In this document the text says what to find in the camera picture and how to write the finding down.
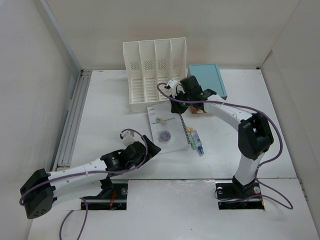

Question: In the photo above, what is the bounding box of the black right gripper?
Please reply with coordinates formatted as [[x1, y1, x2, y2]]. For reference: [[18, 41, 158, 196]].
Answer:
[[169, 88, 193, 114]]

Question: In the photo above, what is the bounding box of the clear round pin container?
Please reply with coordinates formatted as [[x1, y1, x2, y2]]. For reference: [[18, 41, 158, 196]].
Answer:
[[157, 130, 172, 144]]

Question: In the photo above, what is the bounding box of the beige rectangular eraser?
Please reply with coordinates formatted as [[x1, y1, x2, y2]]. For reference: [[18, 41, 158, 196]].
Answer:
[[155, 117, 167, 126]]

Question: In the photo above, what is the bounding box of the white spiral bound manual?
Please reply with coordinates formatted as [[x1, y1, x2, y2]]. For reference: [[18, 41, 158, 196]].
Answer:
[[147, 101, 191, 154]]

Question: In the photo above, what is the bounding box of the teal orange drawer box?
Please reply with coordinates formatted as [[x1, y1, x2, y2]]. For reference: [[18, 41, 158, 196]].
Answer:
[[187, 63, 228, 100]]

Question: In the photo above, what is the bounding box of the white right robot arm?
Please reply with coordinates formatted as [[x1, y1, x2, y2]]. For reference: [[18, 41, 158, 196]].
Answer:
[[165, 76, 274, 197]]

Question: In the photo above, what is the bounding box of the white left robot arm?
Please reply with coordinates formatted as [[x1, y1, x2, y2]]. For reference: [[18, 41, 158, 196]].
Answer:
[[19, 135, 161, 220]]

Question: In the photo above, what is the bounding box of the clear blue glue bottle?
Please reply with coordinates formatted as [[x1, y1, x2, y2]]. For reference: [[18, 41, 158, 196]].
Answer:
[[191, 130, 204, 156]]

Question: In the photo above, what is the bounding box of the green transparent tube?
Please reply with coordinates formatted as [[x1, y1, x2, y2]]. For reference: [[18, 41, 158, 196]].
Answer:
[[187, 127, 197, 150]]

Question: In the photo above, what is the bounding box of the white plastic file organizer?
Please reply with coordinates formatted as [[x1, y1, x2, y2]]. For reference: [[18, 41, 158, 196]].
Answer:
[[122, 37, 187, 113]]

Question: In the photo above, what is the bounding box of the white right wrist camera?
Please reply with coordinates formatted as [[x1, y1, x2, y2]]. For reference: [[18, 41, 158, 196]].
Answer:
[[164, 79, 180, 97]]

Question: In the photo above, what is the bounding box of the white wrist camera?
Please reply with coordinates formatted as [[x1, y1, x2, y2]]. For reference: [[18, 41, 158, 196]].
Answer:
[[164, 79, 180, 97], [120, 130, 135, 147]]

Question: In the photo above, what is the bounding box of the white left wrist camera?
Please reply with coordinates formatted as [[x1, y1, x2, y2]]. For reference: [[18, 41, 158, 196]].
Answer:
[[120, 130, 135, 147]]

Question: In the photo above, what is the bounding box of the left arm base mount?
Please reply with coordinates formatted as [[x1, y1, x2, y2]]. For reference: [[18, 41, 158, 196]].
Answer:
[[84, 180, 129, 211]]

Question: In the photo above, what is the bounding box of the aluminium frame rail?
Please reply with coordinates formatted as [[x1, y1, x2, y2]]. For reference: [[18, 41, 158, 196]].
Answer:
[[49, 69, 92, 171]]

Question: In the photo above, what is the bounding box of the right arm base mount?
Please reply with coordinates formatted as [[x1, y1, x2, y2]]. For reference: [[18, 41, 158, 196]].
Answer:
[[214, 179, 265, 210]]

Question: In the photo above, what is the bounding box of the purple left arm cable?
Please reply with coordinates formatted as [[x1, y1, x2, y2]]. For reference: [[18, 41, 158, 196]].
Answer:
[[19, 128, 151, 240]]

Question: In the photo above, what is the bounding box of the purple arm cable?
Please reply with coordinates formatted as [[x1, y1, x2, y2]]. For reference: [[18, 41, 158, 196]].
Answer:
[[19, 128, 151, 240], [156, 82, 294, 210]]

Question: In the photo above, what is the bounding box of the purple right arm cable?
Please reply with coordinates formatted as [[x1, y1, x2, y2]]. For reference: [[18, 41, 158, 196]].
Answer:
[[156, 82, 294, 210]]

